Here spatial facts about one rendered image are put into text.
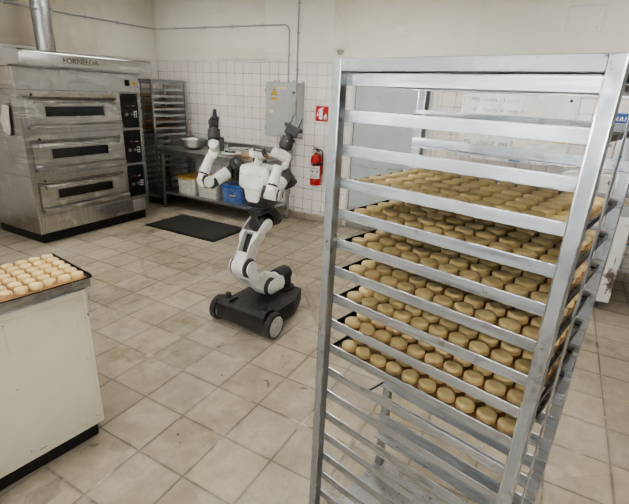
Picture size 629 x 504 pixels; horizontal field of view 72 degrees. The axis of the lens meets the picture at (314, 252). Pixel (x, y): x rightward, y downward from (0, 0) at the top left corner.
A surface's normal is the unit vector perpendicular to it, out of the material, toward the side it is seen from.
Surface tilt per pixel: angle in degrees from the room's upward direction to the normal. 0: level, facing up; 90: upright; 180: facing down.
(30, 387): 90
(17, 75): 90
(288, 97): 90
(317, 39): 90
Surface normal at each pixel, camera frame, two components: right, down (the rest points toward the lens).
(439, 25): -0.49, 0.28
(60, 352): 0.80, 0.24
